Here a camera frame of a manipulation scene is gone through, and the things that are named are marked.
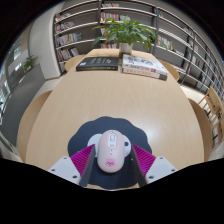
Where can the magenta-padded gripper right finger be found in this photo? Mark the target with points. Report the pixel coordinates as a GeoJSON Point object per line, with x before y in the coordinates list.
{"type": "Point", "coordinates": [160, 166]}

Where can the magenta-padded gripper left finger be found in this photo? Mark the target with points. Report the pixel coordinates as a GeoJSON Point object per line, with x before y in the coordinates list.
{"type": "Point", "coordinates": [63, 166]}

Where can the pale pink computer mouse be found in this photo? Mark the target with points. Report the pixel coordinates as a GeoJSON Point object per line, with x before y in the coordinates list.
{"type": "Point", "coordinates": [111, 150]}

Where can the dark cloud-shaped mouse pad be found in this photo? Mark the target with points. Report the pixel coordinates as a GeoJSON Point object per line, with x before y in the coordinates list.
{"type": "Point", "coordinates": [110, 123]}

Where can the round-backed light wooden chair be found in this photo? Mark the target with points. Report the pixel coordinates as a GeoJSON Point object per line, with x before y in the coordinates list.
{"type": "Point", "coordinates": [201, 126]}
{"type": "Point", "coordinates": [73, 61]}
{"type": "Point", "coordinates": [171, 70]}
{"type": "Point", "coordinates": [31, 120]}

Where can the slatted light wooden chairs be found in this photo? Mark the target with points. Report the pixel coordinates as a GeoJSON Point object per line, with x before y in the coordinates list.
{"type": "Point", "coordinates": [213, 103]}

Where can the red-lettered white book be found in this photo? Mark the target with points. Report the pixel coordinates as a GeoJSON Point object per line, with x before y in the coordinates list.
{"type": "Point", "coordinates": [140, 73]}

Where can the white-covered large book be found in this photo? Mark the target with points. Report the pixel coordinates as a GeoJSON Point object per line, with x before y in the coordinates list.
{"type": "Point", "coordinates": [141, 63]}

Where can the black hardcover book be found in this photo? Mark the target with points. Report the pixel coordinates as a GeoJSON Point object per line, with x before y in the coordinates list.
{"type": "Point", "coordinates": [98, 63]}

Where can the small green leafy plant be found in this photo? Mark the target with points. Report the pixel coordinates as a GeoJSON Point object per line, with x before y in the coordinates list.
{"type": "Point", "coordinates": [30, 62]}

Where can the grey bookshelf unit with books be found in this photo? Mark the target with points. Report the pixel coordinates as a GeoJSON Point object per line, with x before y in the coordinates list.
{"type": "Point", "coordinates": [70, 33]}

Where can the green potted plant white pot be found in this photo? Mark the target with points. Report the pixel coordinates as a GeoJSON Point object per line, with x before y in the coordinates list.
{"type": "Point", "coordinates": [128, 31]}

